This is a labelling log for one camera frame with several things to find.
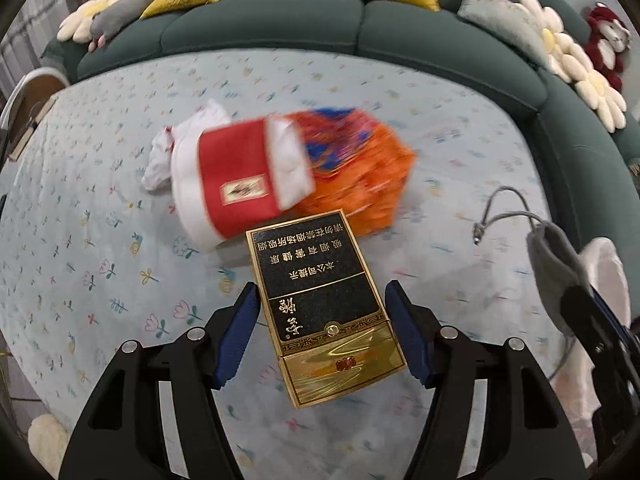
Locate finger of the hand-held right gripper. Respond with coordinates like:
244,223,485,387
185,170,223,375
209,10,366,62
560,282,627,382
590,285,640,361

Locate wooden chair white frame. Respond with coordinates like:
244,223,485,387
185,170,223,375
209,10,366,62
0,66,71,163

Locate grey drawstring pouch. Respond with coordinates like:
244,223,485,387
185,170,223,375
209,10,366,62
472,186,586,336

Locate grey plush toy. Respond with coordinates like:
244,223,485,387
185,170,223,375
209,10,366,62
87,0,166,53

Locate teal fabric sofa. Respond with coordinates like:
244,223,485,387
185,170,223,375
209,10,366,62
40,0,640,241

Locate black gold cigarette box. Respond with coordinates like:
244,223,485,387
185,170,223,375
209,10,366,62
245,208,408,409

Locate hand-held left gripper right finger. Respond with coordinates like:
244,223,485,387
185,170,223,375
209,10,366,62
384,280,588,480

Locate white daisy cushion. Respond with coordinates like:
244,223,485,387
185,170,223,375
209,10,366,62
572,67,628,133
517,0,593,83
56,0,136,43

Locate cream fluffy fabric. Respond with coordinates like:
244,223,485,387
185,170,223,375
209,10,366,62
27,412,71,480

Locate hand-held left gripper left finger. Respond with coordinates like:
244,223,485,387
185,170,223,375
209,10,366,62
65,280,261,480

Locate orange snack bag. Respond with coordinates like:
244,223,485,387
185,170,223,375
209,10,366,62
285,106,418,236

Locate red bear plush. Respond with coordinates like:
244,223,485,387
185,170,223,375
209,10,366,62
585,2,632,91

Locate floral light blue tablecloth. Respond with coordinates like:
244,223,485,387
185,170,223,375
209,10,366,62
0,47,601,480

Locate pale floral cushion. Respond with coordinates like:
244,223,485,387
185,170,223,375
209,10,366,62
456,0,546,68

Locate white tissue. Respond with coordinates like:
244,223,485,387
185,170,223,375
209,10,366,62
140,99,233,193

